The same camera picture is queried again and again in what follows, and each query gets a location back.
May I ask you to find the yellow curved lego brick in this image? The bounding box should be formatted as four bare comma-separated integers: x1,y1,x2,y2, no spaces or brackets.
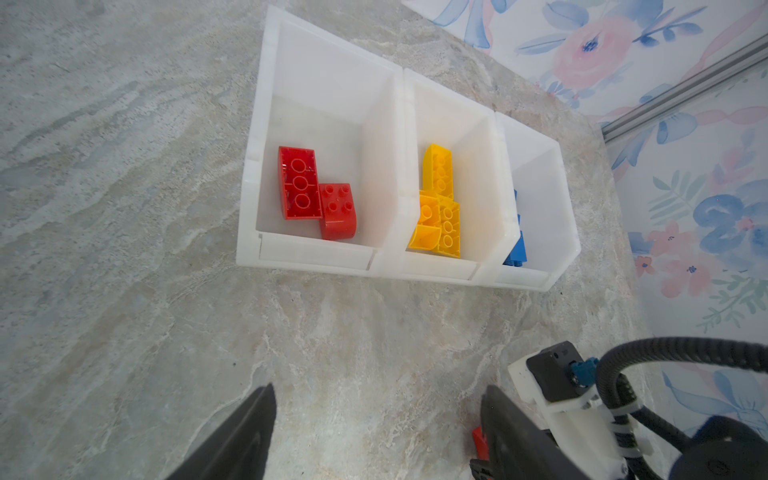
408,190,442,251

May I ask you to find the blue lego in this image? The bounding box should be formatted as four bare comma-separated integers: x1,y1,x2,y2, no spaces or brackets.
503,232,528,267

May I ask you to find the red square lego brick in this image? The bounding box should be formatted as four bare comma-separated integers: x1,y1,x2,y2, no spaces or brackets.
319,183,357,241

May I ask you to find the small red lego brick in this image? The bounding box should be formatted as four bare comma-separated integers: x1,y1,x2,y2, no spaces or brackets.
472,427,489,461

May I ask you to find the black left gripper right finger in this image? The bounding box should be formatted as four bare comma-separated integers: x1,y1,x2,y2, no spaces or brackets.
480,385,588,480

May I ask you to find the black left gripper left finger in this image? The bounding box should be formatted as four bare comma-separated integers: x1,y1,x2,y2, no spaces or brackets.
167,384,277,480

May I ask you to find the yellow long lego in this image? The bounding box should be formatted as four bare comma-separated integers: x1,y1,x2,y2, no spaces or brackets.
422,144,454,200
437,195,461,258

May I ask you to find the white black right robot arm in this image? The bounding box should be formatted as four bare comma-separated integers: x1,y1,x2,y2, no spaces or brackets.
669,416,768,480

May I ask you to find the white three-compartment bin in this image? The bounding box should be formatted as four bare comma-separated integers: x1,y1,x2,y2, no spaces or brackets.
236,7,581,291

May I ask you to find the black corrugated cable hose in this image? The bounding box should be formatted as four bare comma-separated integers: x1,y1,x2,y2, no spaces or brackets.
595,336,768,454

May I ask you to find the right aluminium corner post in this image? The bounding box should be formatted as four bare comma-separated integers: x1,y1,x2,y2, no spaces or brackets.
602,35,767,143

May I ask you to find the red curved lego brick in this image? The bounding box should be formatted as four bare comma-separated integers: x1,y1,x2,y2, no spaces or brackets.
278,146,323,220

